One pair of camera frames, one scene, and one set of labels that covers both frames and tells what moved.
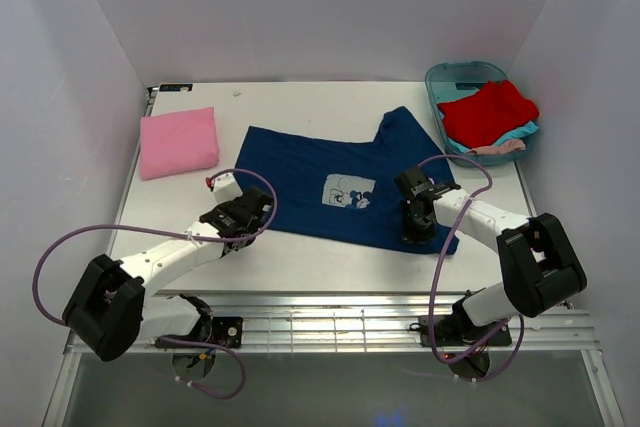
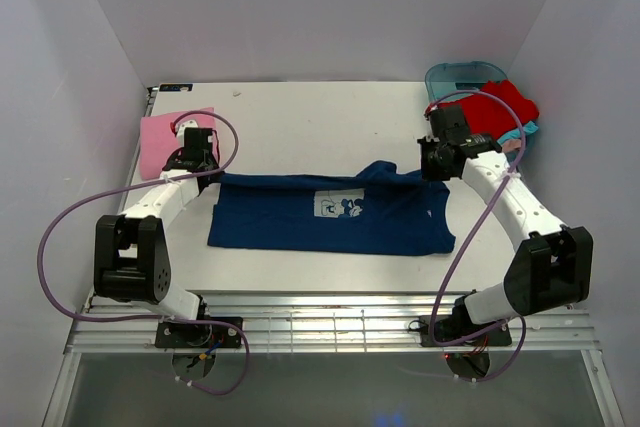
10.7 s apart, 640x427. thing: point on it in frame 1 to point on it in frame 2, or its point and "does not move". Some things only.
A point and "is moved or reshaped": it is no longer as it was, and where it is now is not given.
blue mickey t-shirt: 344,191 is moved or reshaped
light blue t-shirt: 520,132 does not move
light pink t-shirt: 505,146 does not move
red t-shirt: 480,119 does not move
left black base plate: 225,331 does not move
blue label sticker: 175,87 does not move
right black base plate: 459,331 does not move
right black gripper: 412,236 to 427,173
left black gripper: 225,207 to 214,164
